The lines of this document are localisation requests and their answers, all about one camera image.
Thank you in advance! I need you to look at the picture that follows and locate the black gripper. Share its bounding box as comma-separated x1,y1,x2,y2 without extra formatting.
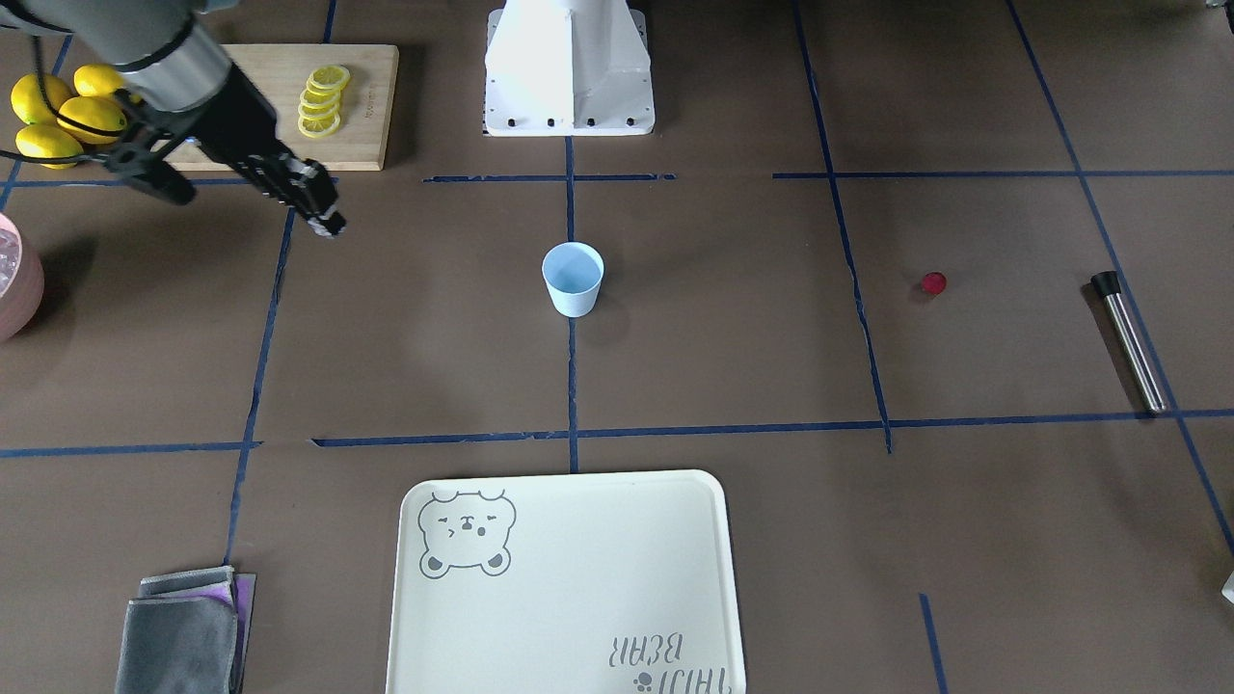
189,65,347,237

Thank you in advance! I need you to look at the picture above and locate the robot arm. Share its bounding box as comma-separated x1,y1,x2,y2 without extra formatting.
2,1,346,237

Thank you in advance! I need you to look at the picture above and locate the light blue cup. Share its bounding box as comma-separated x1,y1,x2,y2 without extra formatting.
540,242,605,319

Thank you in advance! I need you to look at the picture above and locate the lemon slice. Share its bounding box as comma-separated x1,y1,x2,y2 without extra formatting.
296,114,342,138
306,65,352,93

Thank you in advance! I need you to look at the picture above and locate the wooden cutting board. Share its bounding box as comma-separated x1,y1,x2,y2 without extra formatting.
225,43,399,173

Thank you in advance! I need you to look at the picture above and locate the whole yellow lemon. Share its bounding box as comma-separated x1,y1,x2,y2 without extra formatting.
14,123,85,170

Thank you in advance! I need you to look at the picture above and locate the pink bowl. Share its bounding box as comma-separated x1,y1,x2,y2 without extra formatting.
1,214,44,342

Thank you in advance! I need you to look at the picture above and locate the grey folded cloth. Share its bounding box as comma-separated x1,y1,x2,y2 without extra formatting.
115,564,255,693

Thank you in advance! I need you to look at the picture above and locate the cream bear tray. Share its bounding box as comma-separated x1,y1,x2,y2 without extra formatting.
385,469,748,693

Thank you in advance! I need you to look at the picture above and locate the red strawberry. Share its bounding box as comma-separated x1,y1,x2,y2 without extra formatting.
921,272,948,296

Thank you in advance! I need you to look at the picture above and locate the steel muddler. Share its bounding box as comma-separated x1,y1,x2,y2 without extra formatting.
1091,270,1169,416

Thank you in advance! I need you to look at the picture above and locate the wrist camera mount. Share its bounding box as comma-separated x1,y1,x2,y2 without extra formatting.
97,89,197,206

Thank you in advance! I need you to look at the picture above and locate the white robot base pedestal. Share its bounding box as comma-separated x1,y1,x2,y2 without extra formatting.
482,1,656,138

